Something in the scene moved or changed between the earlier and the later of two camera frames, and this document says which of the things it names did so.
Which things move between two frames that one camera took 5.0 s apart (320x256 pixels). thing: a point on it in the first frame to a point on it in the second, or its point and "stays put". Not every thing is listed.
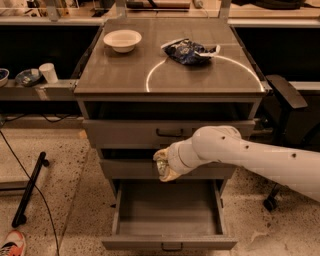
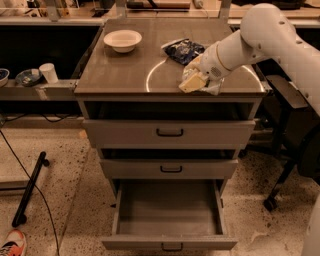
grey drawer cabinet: x=149 y=84 stays put
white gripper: x=173 y=160 to x=211 y=64
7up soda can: x=161 y=166 to x=215 y=88
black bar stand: x=20 y=217 stays put
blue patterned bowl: x=29 y=77 stays put
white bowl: x=122 y=40 stays put
